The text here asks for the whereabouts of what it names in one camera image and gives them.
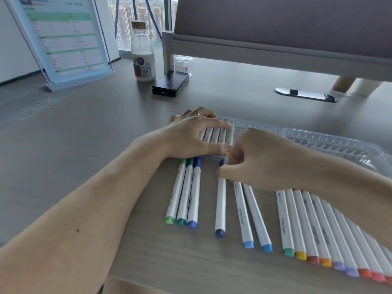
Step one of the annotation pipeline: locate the person's left hand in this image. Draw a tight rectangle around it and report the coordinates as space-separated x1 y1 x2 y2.
131 107 235 160

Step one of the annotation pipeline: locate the person's right hand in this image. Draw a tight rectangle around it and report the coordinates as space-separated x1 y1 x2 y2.
216 128 310 192

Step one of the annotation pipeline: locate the sky-blue-ended white marker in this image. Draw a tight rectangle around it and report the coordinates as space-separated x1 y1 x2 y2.
233 180 255 249
242 183 273 254

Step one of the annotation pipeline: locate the blue-ended white marker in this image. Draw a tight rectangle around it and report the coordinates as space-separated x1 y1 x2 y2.
187 156 203 229

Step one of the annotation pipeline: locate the navy-ended white marker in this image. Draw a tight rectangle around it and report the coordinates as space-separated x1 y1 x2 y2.
214 159 228 238

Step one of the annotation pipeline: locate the mint-ended white marker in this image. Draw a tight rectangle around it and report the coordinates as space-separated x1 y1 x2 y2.
276 189 295 258

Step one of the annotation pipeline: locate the clear plastic marker case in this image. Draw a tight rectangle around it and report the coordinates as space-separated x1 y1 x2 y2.
199 115 392 178

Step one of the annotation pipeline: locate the dusty-pink-ended white marker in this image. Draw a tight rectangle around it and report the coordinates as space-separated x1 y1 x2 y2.
292 189 321 265

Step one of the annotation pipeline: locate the orange-tipped white marker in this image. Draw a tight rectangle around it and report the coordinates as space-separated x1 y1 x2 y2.
301 191 333 268

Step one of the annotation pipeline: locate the lavender-ended white marker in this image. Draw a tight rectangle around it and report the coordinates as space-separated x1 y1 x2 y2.
309 194 347 272

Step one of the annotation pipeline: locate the red-tipped white marker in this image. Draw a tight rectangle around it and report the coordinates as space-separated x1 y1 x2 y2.
330 208 373 278

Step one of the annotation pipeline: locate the pink-ended white marker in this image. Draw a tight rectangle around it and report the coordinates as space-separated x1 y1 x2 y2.
343 217 386 283

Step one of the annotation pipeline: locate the copper-ended white marker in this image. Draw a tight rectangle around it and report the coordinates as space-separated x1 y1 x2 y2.
358 229 392 285

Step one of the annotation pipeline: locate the purple-ended white marker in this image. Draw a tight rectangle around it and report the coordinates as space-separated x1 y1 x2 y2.
379 245 392 264

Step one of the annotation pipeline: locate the person's right forearm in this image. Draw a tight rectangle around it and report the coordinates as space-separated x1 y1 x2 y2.
292 147 392 239

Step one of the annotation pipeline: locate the person's left forearm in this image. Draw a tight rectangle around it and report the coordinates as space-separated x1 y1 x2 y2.
0 140 172 294

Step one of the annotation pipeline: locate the person's bare leg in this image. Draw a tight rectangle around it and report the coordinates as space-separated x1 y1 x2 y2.
104 275 169 294

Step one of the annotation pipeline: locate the black rectangular power bank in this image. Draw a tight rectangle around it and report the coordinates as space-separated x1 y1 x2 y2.
152 70 190 98

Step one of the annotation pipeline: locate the small clear jar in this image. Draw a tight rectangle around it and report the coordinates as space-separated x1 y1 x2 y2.
174 55 194 76

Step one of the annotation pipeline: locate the white milk bottle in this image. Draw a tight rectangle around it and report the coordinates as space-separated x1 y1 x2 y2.
131 20 157 82

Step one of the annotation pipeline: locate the grey desk shelf riser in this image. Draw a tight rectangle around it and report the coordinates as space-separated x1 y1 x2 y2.
161 31 392 82

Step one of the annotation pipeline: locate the brown paper cup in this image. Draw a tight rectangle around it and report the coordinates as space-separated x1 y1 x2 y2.
332 76 356 92

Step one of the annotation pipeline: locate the white paper cup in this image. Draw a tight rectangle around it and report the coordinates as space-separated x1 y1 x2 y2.
352 78 383 97

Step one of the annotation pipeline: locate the grey desk divider shelf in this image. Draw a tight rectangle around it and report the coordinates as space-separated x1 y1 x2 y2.
174 0 392 60

